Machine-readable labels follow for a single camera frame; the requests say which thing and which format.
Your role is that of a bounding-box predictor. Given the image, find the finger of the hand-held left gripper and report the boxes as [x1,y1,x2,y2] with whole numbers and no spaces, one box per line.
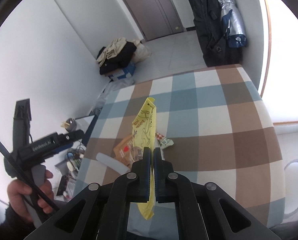
[58,130,85,146]
[43,142,74,159]

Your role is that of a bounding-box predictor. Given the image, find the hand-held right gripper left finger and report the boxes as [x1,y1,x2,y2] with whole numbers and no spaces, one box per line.
[24,147,153,240]

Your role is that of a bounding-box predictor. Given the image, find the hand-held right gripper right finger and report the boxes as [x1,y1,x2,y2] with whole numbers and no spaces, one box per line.
[153,147,282,240]

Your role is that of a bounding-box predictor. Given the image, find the brown wrapper with red heart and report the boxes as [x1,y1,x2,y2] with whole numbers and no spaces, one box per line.
[113,133,142,167]

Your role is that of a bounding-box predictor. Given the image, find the yellow wrapper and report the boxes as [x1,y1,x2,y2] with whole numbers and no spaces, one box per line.
[132,97,157,221]

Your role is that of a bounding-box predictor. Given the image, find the person's left forearm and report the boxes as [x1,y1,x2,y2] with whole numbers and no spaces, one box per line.
[0,200,41,240]

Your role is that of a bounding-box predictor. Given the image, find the person's left hand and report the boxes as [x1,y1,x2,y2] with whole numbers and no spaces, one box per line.
[7,169,55,223]

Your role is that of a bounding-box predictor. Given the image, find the grey box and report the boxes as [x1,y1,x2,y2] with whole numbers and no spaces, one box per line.
[54,161,70,178]

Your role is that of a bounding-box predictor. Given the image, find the dark laptop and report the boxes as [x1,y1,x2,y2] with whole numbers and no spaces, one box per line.
[85,115,100,153]

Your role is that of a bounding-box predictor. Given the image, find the small red white packet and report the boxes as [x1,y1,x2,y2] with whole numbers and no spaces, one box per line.
[155,132,175,150]

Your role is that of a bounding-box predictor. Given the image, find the white plastic bag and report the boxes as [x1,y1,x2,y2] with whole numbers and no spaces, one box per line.
[96,153,130,173]

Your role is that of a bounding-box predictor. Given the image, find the black electronic device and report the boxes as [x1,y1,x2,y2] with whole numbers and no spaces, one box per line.
[57,175,70,197]

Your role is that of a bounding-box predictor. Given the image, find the clear plastic bag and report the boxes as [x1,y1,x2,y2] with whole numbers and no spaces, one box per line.
[90,79,135,116]

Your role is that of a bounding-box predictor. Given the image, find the blue and white cardboard box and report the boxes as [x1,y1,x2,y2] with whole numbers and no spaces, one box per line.
[106,62,137,81]

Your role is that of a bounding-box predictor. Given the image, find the black clothing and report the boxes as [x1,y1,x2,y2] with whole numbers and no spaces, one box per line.
[97,42,138,75]

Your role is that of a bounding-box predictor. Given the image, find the beige clothes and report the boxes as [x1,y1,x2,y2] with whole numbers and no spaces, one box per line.
[96,38,127,64]

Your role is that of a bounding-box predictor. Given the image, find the white cloth bag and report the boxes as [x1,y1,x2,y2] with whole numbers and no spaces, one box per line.
[132,39,152,63]

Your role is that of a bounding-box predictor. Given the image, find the grey door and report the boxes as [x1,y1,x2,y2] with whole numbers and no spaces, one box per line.
[111,0,185,42]

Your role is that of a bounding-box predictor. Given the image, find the black backpack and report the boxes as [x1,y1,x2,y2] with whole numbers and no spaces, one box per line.
[191,0,234,68]

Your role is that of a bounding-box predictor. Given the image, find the silver and blue umbrella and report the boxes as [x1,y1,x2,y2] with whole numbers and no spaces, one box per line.
[217,0,248,48]

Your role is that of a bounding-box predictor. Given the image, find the window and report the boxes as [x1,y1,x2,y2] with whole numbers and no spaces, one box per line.
[253,0,298,127]

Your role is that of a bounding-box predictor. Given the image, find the tangle of cables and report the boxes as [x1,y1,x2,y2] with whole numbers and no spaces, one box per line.
[63,145,86,167]

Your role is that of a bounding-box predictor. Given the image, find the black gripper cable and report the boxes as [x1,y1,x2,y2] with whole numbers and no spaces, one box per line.
[0,129,60,212]

